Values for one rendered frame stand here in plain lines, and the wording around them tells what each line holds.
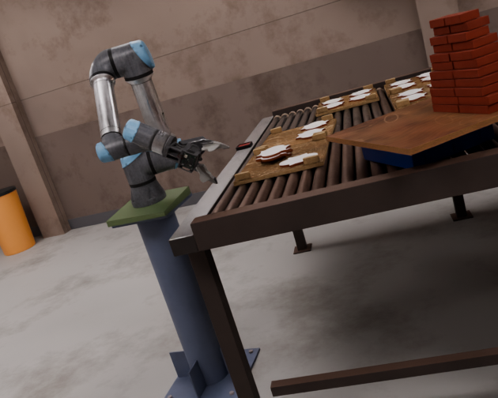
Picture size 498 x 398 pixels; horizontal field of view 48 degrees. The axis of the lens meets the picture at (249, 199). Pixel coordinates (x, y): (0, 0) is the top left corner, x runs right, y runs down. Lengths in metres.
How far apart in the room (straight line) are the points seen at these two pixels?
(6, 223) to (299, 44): 3.55
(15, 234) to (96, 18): 2.43
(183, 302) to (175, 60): 3.43
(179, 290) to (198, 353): 0.32
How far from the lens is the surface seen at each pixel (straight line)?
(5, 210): 6.43
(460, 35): 1.76
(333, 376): 2.04
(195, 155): 1.83
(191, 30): 5.46
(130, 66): 2.23
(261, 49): 5.27
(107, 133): 2.05
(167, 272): 2.45
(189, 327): 2.55
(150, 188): 2.37
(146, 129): 1.90
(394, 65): 5.10
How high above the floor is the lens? 1.42
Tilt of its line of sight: 15 degrees down
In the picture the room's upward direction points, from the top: 17 degrees counter-clockwise
